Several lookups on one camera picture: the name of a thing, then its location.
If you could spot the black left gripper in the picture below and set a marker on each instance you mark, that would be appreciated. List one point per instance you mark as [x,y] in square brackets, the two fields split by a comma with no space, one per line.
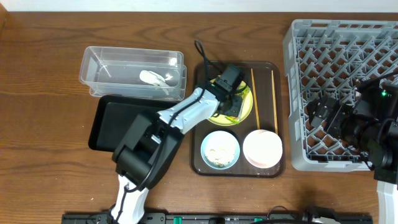
[234,106]

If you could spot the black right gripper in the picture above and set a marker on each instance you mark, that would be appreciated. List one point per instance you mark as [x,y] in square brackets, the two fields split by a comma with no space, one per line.
[334,117]

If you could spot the green snack wrapper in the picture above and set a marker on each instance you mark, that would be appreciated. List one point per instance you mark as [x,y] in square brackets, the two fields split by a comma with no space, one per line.
[247,107]

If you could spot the blue bowl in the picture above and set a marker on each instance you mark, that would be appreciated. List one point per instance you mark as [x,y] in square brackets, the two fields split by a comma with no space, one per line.
[222,137]

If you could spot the rice food leftovers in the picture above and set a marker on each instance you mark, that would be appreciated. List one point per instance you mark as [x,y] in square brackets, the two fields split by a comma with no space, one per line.
[220,155]

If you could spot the pink bowl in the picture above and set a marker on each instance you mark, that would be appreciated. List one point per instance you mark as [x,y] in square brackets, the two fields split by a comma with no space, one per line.
[263,149]

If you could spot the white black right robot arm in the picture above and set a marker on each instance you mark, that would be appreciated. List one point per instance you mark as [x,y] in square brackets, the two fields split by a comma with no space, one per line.
[369,126]

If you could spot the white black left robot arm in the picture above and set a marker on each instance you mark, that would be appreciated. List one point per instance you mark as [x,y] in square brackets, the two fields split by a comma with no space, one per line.
[146,151]

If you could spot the grey dishwasher rack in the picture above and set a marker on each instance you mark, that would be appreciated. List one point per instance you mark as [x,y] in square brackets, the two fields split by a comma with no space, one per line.
[329,57]

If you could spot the white crumpled paper waste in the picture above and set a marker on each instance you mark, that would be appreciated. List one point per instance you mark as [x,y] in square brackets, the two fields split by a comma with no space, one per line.
[156,80]

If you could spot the black food waste tray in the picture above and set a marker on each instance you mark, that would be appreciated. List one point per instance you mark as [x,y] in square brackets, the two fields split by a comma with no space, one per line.
[114,116]

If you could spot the clear plastic waste bin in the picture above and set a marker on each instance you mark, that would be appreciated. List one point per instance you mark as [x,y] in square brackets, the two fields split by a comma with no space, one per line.
[115,71]

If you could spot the yellow round plate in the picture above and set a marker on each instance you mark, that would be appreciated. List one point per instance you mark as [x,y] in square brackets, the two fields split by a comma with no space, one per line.
[220,120]

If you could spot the left wooden chopstick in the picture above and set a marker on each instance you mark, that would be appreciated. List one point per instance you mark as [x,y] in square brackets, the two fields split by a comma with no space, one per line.
[255,99]

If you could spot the brown serving tray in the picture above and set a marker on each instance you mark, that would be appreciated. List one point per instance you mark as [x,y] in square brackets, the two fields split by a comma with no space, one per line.
[267,81]

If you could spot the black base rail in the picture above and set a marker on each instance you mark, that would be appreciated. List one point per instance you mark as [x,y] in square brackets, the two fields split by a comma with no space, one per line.
[277,214]

